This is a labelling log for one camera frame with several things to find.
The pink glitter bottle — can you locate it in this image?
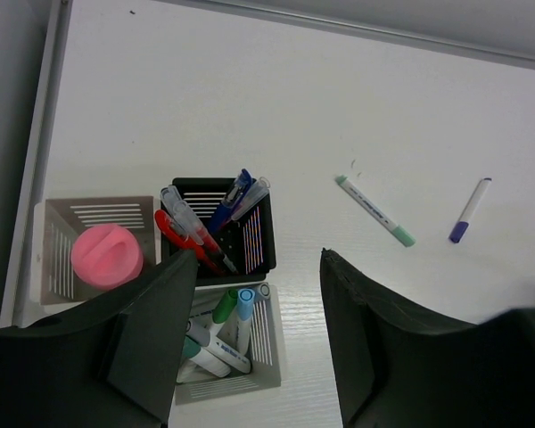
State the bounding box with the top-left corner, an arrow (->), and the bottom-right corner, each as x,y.
70,224 -> 144,292

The dark blue pen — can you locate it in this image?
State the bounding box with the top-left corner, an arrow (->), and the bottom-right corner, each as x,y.
207,169 -> 253,235

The mint cap white marker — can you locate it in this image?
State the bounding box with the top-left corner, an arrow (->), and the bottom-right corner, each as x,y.
334,175 -> 416,248

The crimson clear pen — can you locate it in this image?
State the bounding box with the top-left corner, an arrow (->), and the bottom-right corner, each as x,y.
199,220 -> 238,274

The purple cap white marker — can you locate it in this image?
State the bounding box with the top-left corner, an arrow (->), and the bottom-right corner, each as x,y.
449,177 -> 492,243

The blue clear pen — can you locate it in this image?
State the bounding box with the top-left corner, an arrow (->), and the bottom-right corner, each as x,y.
230,177 -> 270,221

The light blue cap marker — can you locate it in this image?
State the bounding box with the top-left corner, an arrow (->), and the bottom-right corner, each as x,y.
235,288 -> 255,355

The black and white pen organizer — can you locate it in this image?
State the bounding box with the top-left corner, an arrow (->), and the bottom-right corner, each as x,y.
25,196 -> 283,418

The teal cap white marker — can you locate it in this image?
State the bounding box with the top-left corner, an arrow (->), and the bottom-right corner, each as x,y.
182,336 -> 231,378

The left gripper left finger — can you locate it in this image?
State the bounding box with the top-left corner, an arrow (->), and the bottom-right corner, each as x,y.
0,251 -> 198,427

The red gel pen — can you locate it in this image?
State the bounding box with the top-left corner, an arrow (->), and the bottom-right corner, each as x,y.
154,209 -> 224,276

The grey tip white marker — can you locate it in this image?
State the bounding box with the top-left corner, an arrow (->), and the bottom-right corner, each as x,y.
257,284 -> 271,300

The red clear pen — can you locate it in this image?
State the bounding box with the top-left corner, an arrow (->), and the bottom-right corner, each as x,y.
160,185 -> 203,246

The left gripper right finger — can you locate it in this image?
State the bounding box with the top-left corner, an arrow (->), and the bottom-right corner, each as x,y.
320,250 -> 535,427

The grey cap white marker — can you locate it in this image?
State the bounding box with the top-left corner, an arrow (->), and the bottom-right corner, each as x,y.
186,320 -> 251,374

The green cap white marker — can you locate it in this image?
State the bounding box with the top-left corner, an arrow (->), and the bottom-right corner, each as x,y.
208,289 -> 238,336

